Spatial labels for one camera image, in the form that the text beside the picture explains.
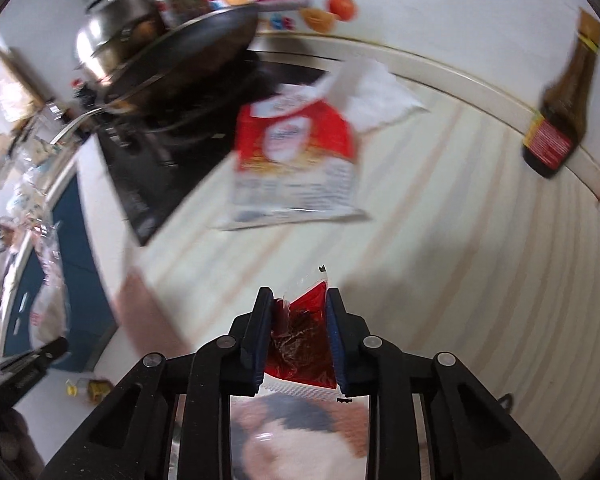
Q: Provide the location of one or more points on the crumpled white tissue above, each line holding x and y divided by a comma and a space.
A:
380, 95

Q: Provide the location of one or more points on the black glass cooktop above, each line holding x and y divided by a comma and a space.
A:
170, 175

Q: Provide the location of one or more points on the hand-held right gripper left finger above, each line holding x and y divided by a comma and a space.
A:
262, 340

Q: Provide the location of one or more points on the blue kitchen cabinets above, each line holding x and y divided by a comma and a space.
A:
87, 285

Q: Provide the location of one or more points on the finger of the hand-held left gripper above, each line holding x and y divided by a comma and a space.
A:
45, 352

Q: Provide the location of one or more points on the small yellow container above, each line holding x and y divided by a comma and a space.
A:
92, 390

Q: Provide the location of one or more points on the dark brown sauce bottle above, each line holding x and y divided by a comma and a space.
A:
555, 125

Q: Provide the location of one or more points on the wooden cutting board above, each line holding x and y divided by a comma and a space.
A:
15, 70

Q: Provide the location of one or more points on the clear plastic wrapper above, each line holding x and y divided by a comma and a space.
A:
50, 300

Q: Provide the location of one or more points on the red sauce packet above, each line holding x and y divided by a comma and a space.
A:
300, 330

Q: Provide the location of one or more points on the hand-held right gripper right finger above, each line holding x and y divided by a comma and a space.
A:
336, 340

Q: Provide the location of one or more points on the black wok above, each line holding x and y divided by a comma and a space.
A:
190, 45

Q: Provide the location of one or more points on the stainless steel steamer pot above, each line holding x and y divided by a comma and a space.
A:
115, 30

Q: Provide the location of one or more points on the metal dish rack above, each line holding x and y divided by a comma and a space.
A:
25, 160

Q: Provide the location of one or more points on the red and white bag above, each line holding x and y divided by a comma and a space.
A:
290, 160

